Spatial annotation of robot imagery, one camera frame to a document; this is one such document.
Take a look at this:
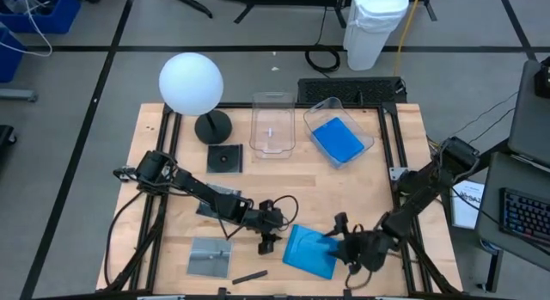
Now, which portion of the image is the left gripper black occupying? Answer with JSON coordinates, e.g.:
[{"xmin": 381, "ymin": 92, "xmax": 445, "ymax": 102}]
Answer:
[{"xmin": 244, "ymin": 199, "xmax": 288, "ymax": 255}]

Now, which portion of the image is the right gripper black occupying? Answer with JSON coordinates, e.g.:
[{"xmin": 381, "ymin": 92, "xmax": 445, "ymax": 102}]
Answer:
[{"xmin": 328, "ymin": 211, "xmax": 399, "ymax": 273}]

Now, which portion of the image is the blue plastic disc case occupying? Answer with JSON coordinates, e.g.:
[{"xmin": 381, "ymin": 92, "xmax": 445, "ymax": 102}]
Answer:
[
  {"xmin": 310, "ymin": 116, "xmax": 365, "ymax": 164},
  {"xmin": 282, "ymin": 223, "xmax": 341, "ymax": 281}
]

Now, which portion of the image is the clear jewel case black tray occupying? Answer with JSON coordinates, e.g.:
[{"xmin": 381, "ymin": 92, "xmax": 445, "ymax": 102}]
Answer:
[
  {"xmin": 196, "ymin": 182, "xmax": 242, "ymax": 220},
  {"xmin": 206, "ymin": 143, "xmax": 244, "ymax": 175}
]

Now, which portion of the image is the clear reflective jewel case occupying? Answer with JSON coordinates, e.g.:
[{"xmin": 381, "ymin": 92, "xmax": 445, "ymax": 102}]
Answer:
[{"xmin": 186, "ymin": 236, "xmax": 234, "ymax": 279}]

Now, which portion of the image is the clear plastic storage bin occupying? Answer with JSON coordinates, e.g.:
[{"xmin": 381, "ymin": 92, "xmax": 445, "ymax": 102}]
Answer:
[
  {"xmin": 248, "ymin": 91, "xmax": 297, "ymax": 160},
  {"xmin": 302, "ymin": 96, "xmax": 376, "ymax": 170}
]

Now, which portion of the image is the black plastic strip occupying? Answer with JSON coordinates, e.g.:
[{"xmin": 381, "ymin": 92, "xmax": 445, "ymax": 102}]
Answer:
[{"xmin": 231, "ymin": 269, "xmax": 269, "ymax": 285}]

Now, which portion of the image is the white paper booklet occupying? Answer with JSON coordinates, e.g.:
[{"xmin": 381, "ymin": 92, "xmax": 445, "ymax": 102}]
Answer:
[{"xmin": 449, "ymin": 178, "xmax": 486, "ymax": 230}]

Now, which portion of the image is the black keyboard at top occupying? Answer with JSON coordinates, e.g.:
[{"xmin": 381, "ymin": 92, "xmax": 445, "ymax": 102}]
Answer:
[{"xmin": 296, "ymin": 76, "xmax": 408, "ymax": 107}]

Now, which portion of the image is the white globe lamp black base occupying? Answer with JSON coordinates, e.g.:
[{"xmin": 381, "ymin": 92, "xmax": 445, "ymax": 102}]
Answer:
[{"xmin": 158, "ymin": 52, "xmax": 234, "ymax": 145}]

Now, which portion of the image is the grey desk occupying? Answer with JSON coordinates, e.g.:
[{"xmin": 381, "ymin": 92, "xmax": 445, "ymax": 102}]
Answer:
[{"xmin": 474, "ymin": 151, "xmax": 550, "ymax": 292}]

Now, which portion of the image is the black backlit keyboard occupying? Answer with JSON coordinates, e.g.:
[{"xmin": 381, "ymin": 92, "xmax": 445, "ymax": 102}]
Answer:
[{"xmin": 498, "ymin": 187, "xmax": 550, "ymax": 249}]

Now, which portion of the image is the white trash bin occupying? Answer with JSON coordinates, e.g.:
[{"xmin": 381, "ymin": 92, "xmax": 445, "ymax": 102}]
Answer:
[{"xmin": 342, "ymin": 0, "xmax": 411, "ymax": 72}]

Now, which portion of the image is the black desk device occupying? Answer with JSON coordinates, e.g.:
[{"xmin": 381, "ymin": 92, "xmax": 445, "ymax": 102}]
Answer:
[{"xmin": 534, "ymin": 54, "xmax": 550, "ymax": 100}]

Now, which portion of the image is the black floor object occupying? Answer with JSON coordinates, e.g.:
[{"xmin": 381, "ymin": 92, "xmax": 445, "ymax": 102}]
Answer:
[{"xmin": 0, "ymin": 124, "xmax": 18, "ymax": 149}]

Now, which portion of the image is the grey floor bar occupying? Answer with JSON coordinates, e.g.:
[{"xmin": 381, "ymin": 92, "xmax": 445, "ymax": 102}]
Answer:
[{"xmin": 0, "ymin": 89, "xmax": 39, "ymax": 104}]

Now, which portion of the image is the large blue storage crate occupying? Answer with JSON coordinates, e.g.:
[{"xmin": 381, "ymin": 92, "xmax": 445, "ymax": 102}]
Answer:
[{"xmin": 0, "ymin": 0, "xmax": 83, "ymax": 35}]

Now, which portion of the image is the black aluminium table frame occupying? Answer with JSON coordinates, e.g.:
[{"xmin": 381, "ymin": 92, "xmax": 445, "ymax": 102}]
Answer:
[{"xmin": 96, "ymin": 101, "xmax": 463, "ymax": 300}]

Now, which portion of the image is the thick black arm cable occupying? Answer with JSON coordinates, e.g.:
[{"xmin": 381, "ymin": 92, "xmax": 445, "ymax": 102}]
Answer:
[{"xmin": 102, "ymin": 190, "xmax": 150, "ymax": 288}]

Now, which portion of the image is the black coiled cable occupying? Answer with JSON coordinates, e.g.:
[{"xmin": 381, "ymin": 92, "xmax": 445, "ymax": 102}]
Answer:
[{"xmin": 303, "ymin": 7, "xmax": 342, "ymax": 74}]

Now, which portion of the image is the yellow cable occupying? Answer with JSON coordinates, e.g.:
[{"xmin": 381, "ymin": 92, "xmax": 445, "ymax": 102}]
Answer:
[{"xmin": 393, "ymin": 0, "xmax": 425, "ymax": 77}]

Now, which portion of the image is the thin white cable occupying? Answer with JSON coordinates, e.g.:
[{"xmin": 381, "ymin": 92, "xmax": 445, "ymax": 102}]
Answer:
[{"xmin": 0, "ymin": 0, "xmax": 53, "ymax": 58}]

